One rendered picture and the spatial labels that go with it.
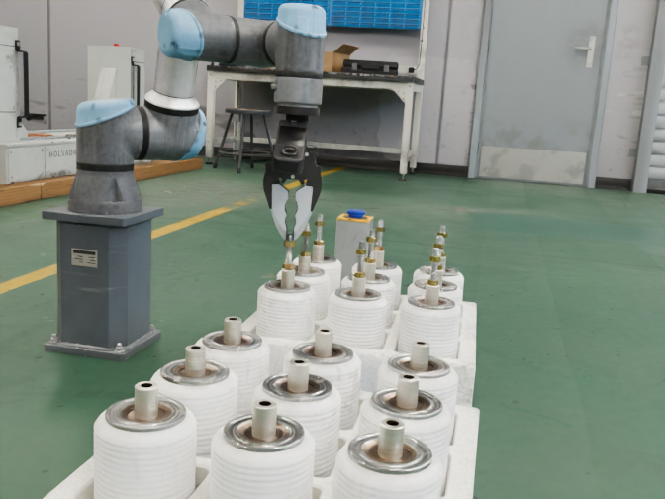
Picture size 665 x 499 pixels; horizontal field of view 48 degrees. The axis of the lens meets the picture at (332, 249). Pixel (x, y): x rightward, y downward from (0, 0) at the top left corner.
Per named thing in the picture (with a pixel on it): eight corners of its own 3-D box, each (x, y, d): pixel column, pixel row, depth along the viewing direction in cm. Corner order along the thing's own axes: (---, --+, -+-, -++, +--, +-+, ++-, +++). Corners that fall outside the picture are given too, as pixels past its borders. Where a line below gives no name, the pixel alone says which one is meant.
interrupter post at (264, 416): (246, 440, 68) (248, 406, 67) (255, 429, 70) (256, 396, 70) (272, 444, 68) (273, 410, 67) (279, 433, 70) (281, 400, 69)
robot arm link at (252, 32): (215, 16, 124) (245, 13, 115) (273, 24, 130) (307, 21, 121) (213, 64, 125) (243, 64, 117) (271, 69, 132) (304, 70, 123)
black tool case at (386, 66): (345, 74, 596) (345, 61, 594) (397, 78, 592) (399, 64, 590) (341, 73, 562) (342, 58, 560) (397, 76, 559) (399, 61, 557)
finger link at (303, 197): (312, 235, 126) (313, 180, 124) (312, 242, 120) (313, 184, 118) (293, 234, 126) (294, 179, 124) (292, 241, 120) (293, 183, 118)
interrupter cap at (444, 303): (441, 298, 123) (441, 293, 123) (463, 311, 116) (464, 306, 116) (400, 299, 121) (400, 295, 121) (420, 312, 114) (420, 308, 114)
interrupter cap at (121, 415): (89, 428, 69) (89, 420, 68) (129, 397, 76) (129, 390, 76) (165, 441, 67) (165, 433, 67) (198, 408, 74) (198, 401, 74)
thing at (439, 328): (434, 396, 128) (444, 294, 124) (461, 419, 119) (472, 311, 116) (383, 400, 125) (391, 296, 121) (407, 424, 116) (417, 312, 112)
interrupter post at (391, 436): (374, 460, 66) (376, 426, 65) (378, 449, 68) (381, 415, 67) (401, 465, 65) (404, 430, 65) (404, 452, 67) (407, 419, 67)
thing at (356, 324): (359, 385, 131) (367, 285, 127) (390, 406, 122) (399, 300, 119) (312, 393, 126) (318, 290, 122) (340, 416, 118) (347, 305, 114)
